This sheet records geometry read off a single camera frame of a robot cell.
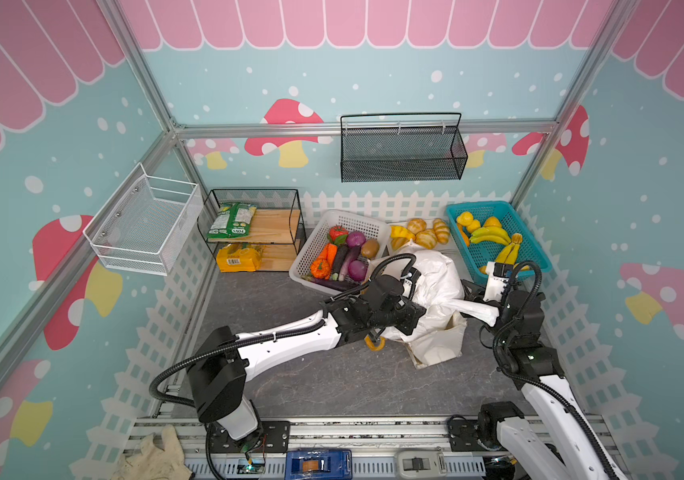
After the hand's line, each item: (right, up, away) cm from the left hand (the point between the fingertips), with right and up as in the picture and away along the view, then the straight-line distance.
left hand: (422, 316), depth 75 cm
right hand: (+10, +9, +1) cm, 13 cm away
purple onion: (-16, +22, +34) cm, 44 cm away
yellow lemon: (+26, +30, +38) cm, 55 cm away
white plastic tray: (+17, +19, +39) cm, 47 cm away
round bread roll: (+8, +27, +42) cm, 50 cm away
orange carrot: (-26, +16, +33) cm, 45 cm away
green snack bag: (-57, +27, +22) cm, 67 cm away
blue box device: (-25, -32, -8) cm, 41 cm away
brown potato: (-11, +18, +33) cm, 40 cm away
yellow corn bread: (+2, +25, +41) cm, 48 cm away
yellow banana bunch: (+40, +16, +33) cm, 54 cm away
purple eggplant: (-17, +16, +33) cm, 40 cm away
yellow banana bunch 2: (+35, +24, +37) cm, 56 cm away
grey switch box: (-4, -33, -6) cm, 34 cm away
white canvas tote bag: (+7, -10, +9) cm, 15 cm away
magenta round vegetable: (-16, +10, +29) cm, 34 cm away
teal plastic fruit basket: (+30, +16, +38) cm, 51 cm away
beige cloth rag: (-66, -34, -4) cm, 74 cm away
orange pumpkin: (-28, +11, +25) cm, 39 cm away
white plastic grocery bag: (+3, +7, -6) cm, 10 cm away
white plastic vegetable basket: (-10, +26, +36) cm, 45 cm away
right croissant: (+17, +25, +42) cm, 52 cm away
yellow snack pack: (-56, +15, +27) cm, 64 cm away
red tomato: (-23, +25, +36) cm, 49 cm away
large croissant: (+11, +22, +38) cm, 45 cm away
